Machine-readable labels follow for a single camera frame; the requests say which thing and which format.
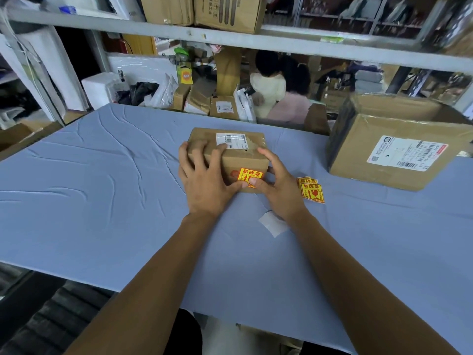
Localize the person's left forearm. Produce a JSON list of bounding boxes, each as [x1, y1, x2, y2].
[[64, 212, 222, 355]]

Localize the plain brown cardboard carton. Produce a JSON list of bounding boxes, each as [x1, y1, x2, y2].
[[139, 0, 195, 27]]

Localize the grey metal shelf frame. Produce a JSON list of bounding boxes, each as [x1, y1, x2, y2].
[[0, 7, 473, 124]]

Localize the taped brown parcel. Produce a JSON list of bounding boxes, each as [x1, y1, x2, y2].
[[183, 85, 212, 116]]

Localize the large open cardboard box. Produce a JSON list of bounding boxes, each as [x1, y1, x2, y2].
[[326, 92, 473, 192]]

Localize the labelled brown parcel box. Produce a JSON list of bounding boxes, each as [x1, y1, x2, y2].
[[209, 95, 239, 120]]

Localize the black plastic bag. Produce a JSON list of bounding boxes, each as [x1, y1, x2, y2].
[[117, 81, 160, 107]]

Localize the background storage rack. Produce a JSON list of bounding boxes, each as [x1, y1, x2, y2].
[[263, 0, 473, 38]]

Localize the white foam box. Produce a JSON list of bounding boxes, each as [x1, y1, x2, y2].
[[81, 72, 125, 110]]

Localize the white plastic bag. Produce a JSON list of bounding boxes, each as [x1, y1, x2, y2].
[[145, 73, 179, 110]]

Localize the small taped cardboard box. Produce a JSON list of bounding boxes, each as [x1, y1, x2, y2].
[[187, 128, 270, 194]]

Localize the flat cardboard box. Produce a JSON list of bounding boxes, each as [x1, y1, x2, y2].
[[0, 121, 64, 162]]

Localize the white sticker backing paper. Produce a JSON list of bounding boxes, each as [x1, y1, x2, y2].
[[258, 211, 291, 238]]

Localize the person's right hand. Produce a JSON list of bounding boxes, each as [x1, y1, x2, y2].
[[249, 147, 310, 223]]

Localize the person's left hand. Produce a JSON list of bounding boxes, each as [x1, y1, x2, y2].
[[178, 139, 248, 221]]

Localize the blue table cloth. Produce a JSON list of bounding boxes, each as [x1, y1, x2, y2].
[[0, 103, 473, 355]]

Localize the small brown parcel box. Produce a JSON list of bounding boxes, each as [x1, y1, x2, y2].
[[172, 84, 191, 111]]

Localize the white appliance panel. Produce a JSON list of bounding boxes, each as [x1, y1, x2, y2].
[[0, 25, 90, 124]]

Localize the person's right forearm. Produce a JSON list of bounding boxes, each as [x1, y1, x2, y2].
[[283, 213, 462, 355]]

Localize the dark brown cardboard box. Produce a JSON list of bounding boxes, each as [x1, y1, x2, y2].
[[303, 103, 331, 136]]

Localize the grey parcel bags stack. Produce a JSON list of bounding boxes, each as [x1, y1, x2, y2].
[[352, 62, 386, 95]]

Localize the white mailer bags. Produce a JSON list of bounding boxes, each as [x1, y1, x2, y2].
[[233, 84, 258, 124]]

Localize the printed brown cardboard carton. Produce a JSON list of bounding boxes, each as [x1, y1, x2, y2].
[[194, 0, 268, 35]]

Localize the yellow green carton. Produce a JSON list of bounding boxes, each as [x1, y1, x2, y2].
[[176, 64, 194, 85]]

